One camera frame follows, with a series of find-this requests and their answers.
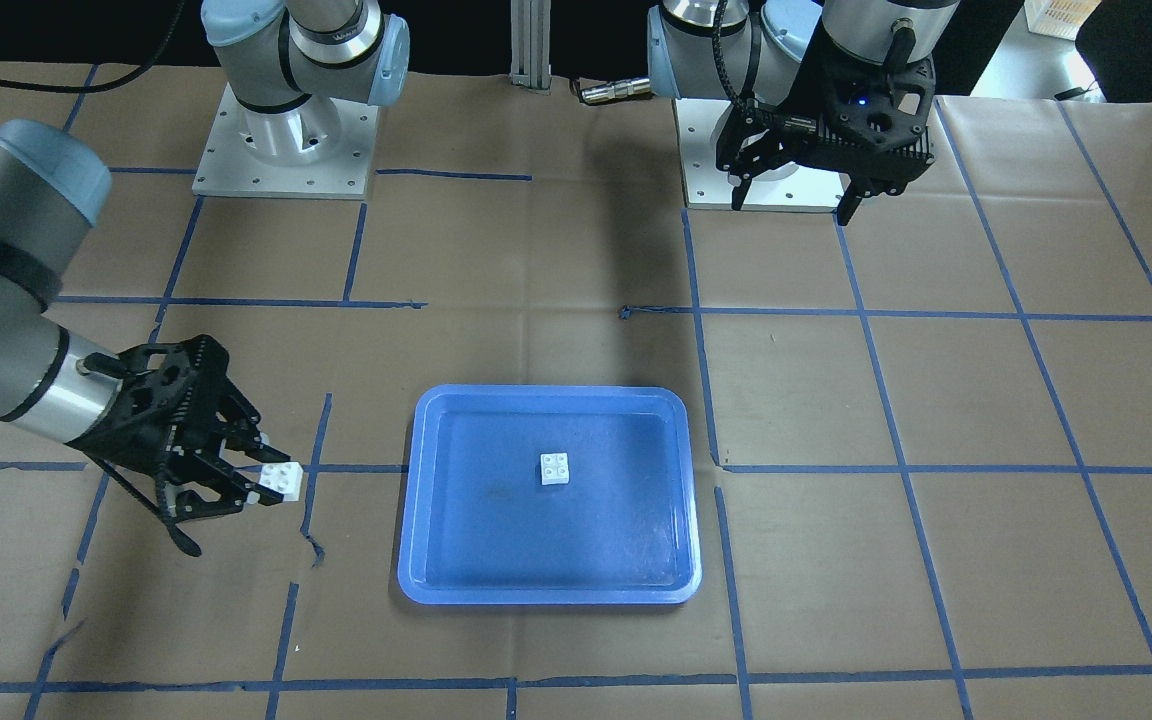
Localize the blue plastic tray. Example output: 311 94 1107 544
396 384 703 606

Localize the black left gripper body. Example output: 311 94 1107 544
717 45 937 197

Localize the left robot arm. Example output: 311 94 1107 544
646 1 957 225

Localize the white block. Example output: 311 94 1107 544
259 461 305 502
538 452 573 487

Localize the brown paper table cover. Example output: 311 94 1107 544
0 67 1152 719

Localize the aluminium frame post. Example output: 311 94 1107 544
508 0 552 94

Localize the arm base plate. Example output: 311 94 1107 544
672 94 862 213
192 88 381 200

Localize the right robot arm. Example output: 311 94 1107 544
0 1 411 530

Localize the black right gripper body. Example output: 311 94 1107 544
69 334 262 521

